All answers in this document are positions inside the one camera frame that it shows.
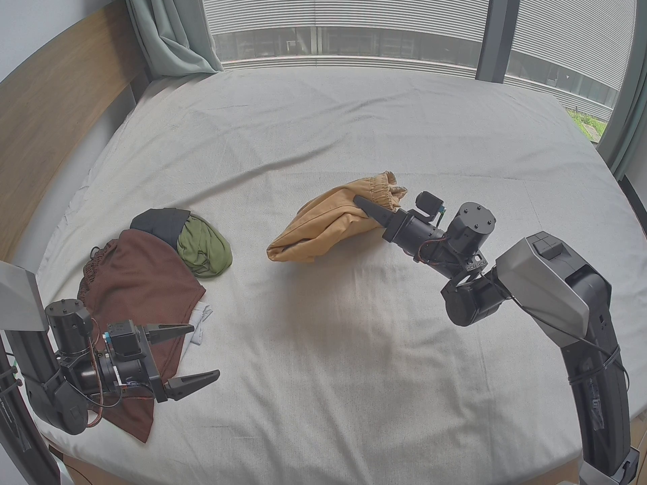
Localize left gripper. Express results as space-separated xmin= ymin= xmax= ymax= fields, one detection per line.
xmin=98 ymin=323 xmax=221 ymax=404

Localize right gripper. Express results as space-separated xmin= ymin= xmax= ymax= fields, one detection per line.
xmin=352 ymin=194 xmax=450 ymax=262

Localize yellow shorts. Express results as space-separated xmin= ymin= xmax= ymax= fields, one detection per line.
xmin=266 ymin=171 xmax=409 ymax=264

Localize bed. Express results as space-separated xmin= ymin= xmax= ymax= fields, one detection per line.
xmin=0 ymin=0 xmax=647 ymax=485

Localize white garment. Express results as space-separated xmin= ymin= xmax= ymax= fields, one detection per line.
xmin=182 ymin=301 xmax=214 ymax=347

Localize brown garment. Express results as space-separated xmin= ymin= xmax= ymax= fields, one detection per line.
xmin=76 ymin=230 xmax=207 ymax=443

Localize green garment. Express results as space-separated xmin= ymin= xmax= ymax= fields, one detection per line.
xmin=177 ymin=214 xmax=233 ymax=278

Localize black garment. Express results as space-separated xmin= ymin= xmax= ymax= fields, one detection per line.
xmin=130 ymin=208 xmax=192 ymax=246

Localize window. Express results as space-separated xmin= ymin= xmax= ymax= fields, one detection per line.
xmin=194 ymin=0 xmax=640 ymax=142

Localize grey-green curtain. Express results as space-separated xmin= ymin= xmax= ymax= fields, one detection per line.
xmin=119 ymin=0 xmax=224 ymax=80
xmin=596 ymin=0 xmax=647 ymax=181

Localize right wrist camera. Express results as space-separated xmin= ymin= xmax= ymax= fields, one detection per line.
xmin=415 ymin=191 xmax=446 ymax=221

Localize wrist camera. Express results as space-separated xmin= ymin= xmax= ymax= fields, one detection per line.
xmin=105 ymin=321 xmax=140 ymax=360
xmin=415 ymin=191 xmax=446 ymax=221

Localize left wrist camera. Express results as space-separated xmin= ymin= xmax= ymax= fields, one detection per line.
xmin=105 ymin=321 xmax=140 ymax=360

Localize black cable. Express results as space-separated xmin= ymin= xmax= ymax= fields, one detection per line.
xmin=63 ymin=459 xmax=98 ymax=485

